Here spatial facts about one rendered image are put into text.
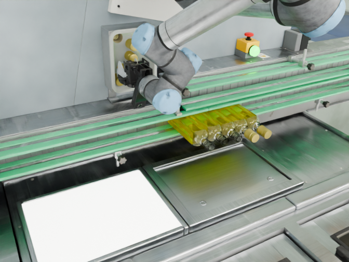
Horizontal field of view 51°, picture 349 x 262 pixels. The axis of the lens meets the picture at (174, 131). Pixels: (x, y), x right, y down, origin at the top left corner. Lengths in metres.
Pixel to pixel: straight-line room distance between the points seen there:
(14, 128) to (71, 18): 0.40
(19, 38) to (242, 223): 0.90
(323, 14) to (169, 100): 0.44
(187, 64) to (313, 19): 0.35
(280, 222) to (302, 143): 0.54
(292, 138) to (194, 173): 0.56
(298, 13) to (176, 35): 0.29
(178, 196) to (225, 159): 0.28
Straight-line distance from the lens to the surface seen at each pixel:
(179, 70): 1.04
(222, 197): 1.23
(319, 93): 1.86
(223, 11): 0.89
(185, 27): 0.93
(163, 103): 1.03
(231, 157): 1.42
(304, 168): 1.51
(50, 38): 1.30
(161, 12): 1.38
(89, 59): 1.35
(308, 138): 1.72
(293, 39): 1.78
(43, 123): 1.29
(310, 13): 0.91
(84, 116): 1.30
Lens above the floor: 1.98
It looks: 49 degrees down
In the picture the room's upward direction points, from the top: 133 degrees clockwise
